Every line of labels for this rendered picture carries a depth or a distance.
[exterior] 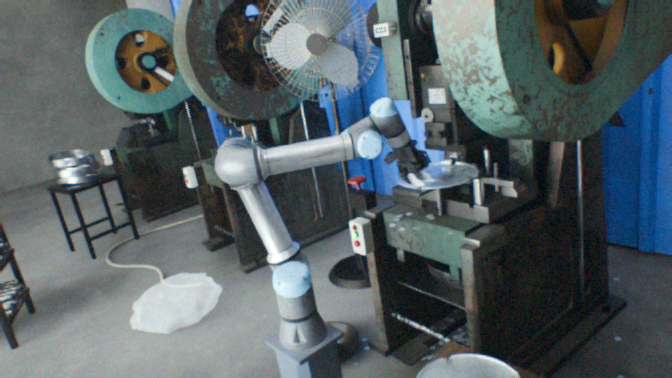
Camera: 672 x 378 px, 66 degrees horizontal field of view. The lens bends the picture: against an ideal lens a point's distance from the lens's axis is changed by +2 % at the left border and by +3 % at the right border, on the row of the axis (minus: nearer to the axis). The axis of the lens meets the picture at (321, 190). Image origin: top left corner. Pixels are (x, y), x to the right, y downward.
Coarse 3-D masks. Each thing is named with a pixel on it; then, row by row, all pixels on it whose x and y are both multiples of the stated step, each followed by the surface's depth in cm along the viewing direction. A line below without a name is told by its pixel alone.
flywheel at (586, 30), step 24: (552, 0) 138; (576, 0) 134; (600, 0) 133; (624, 0) 159; (552, 24) 144; (576, 24) 151; (600, 24) 160; (576, 48) 153; (600, 48) 161; (576, 72) 156; (600, 72) 158
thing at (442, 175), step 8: (424, 168) 195; (432, 168) 194; (440, 168) 192; (448, 168) 190; (456, 168) 189; (464, 168) 187; (472, 168) 185; (432, 176) 183; (440, 176) 181; (448, 176) 180; (456, 176) 180; (464, 176) 178; (400, 184) 181; (408, 184) 181; (432, 184) 176; (440, 184) 175; (448, 184) 173; (456, 184) 171
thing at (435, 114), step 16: (432, 64) 180; (432, 80) 178; (432, 96) 180; (432, 112) 181; (448, 112) 177; (432, 128) 181; (448, 128) 177; (464, 128) 178; (432, 144) 183; (448, 144) 178
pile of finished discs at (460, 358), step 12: (444, 360) 148; (456, 360) 147; (468, 360) 146; (480, 360) 146; (492, 360) 145; (420, 372) 144; (432, 372) 144; (444, 372) 143; (456, 372) 143; (468, 372) 142; (480, 372) 141; (492, 372) 140; (504, 372) 140; (516, 372) 138
